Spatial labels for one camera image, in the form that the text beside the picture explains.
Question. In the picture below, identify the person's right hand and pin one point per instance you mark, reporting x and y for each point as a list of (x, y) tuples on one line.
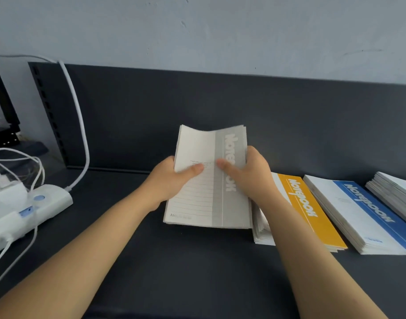
[(252, 179)]

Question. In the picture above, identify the person's left hand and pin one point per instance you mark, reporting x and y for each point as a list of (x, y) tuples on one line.
[(163, 182)]

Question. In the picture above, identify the person's left forearm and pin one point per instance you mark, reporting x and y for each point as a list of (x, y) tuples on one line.
[(67, 262)]

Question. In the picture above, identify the stack of white notebooks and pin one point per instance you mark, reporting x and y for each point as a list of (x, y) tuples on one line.
[(394, 192)]

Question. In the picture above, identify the white power adapter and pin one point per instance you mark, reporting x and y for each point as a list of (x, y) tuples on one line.
[(10, 192)]

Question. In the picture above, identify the black metal rack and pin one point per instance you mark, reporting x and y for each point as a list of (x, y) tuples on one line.
[(2, 112)]

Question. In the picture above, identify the stack of blue notebooks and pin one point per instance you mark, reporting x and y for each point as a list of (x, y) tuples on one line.
[(359, 215)]

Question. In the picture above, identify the dark grey shelf back panel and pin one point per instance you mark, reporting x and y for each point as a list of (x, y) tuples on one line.
[(223, 122)]

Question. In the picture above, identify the person's left thumb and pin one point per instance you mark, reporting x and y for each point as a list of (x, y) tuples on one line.
[(191, 170)]

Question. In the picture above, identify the person's right thumb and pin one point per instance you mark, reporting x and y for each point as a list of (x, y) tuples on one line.
[(228, 167)]

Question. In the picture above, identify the stack of grey notebooks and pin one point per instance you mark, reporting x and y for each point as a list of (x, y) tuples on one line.
[(206, 192)]

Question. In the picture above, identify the person's right forearm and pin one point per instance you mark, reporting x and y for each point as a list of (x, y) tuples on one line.
[(319, 262)]

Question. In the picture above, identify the white power strip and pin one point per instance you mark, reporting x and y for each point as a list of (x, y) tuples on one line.
[(27, 212)]

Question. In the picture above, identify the stack of yellow notebooks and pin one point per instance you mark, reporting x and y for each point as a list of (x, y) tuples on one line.
[(306, 209)]

